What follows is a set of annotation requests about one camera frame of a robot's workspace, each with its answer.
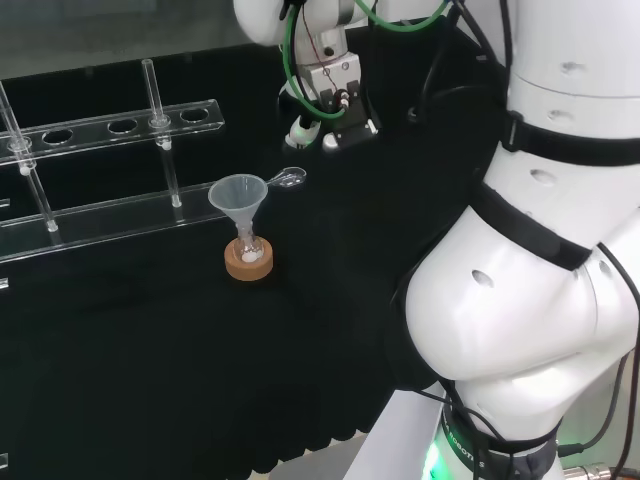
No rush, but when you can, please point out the green cable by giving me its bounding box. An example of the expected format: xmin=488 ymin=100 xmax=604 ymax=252
xmin=282 ymin=0 xmax=454 ymax=120

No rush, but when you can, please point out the cork ring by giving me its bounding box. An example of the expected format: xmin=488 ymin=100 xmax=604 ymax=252
xmin=224 ymin=238 xmax=276 ymax=282

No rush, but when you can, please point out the translucent plastic funnel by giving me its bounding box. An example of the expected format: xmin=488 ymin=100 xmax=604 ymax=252
xmin=207 ymin=173 xmax=271 ymax=242

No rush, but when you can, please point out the black bench cloth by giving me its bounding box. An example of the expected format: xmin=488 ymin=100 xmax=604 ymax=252
xmin=0 ymin=19 xmax=514 ymax=475

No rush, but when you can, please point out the clear acrylic funnel stand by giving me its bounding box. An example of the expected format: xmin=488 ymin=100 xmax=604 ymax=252
xmin=0 ymin=58 xmax=237 ymax=265

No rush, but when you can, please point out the silver cable connector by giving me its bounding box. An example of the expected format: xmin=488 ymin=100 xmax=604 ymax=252
xmin=563 ymin=463 xmax=624 ymax=480

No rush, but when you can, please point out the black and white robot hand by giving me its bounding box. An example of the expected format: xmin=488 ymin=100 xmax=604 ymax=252
xmin=278 ymin=52 xmax=382 ymax=152

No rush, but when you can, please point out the round-bottom glass flask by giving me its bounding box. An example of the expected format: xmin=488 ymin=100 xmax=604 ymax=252
xmin=234 ymin=227 xmax=264 ymax=265

